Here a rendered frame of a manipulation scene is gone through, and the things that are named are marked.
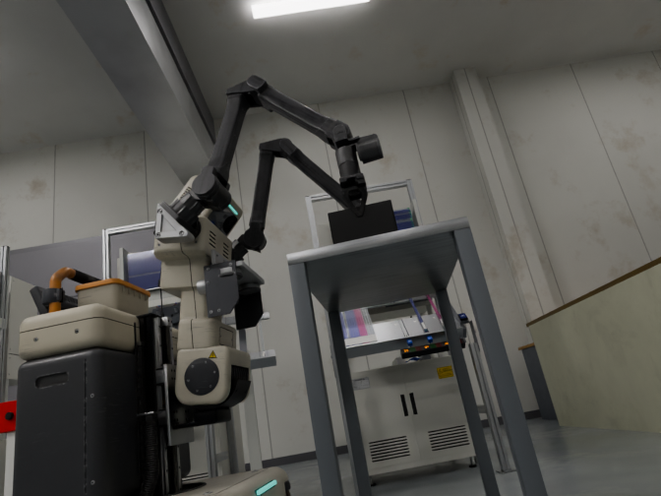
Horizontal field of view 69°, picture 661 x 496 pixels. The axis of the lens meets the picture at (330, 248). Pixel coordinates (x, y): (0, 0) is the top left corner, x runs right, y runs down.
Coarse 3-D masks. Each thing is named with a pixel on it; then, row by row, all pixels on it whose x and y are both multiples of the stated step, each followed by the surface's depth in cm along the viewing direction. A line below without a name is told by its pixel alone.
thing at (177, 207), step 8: (176, 200) 140; (184, 200) 139; (192, 200) 139; (168, 208) 136; (176, 208) 138; (184, 208) 137; (192, 208) 139; (200, 208) 140; (176, 216) 135; (184, 216) 138; (192, 216) 139; (184, 224) 138; (192, 224) 142; (192, 232) 144
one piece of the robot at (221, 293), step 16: (208, 272) 144; (224, 272) 143; (240, 272) 145; (208, 288) 142; (224, 288) 141; (240, 288) 163; (256, 288) 162; (208, 304) 141; (224, 304) 140; (240, 304) 166; (256, 304) 165; (240, 320) 164; (256, 320) 163
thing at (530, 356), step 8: (528, 344) 488; (528, 352) 494; (536, 352) 479; (528, 360) 497; (536, 360) 481; (528, 368) 499; (536, 368) 483; (536, 376) 485; (536, 384) 488; (544, 384) 472; (536, 392) 490; (544, 392) 474; (544, 400) 476; (544, 408) 479; (552, 408) 464; (544, 416) 481; (552, 416) 466
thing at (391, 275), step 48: (384, 240) 116; (432, 240) 118; (336, 288) 148; (384, 288) 159; (432, 288) 172; (480, 288) 109; (336, 336) 176; (480, 336) 108; (480, 432) 160; (528, 432) 99; (336, 480) 101; (528, 480) 96
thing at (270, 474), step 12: (264, 468) 159; (276, 468) 158; (204, 480) 156; (216, 480) 148; (228, 480) 141; (240, 480) 135; (252, 480) 133; (264, 480) 139; (276, 480) 147; (288, 480) 161; (180, 492) 130; (192, 492) 127; (204, 492) 122; (216, 492) 117; (228, 492) 116; (240, 492) 119; (252, 492) 125; (264, 492) 133; (276, 492) 144; (288, 492) 158
